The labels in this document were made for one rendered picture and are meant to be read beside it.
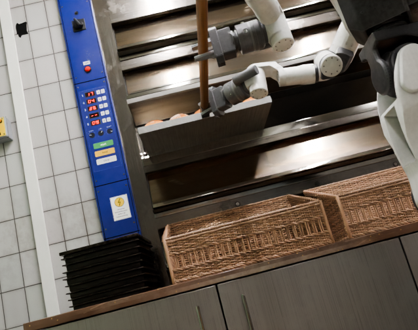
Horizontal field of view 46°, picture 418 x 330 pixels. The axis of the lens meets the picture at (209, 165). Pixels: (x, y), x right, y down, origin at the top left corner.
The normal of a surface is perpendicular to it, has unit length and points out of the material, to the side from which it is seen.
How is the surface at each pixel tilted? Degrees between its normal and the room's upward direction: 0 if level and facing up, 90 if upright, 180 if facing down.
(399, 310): 90
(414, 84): 90
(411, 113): 114
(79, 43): 90
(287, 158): 70
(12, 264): 90
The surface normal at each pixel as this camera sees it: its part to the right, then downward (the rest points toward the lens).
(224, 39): -0.12, -0.23
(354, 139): -0.10, -0.57
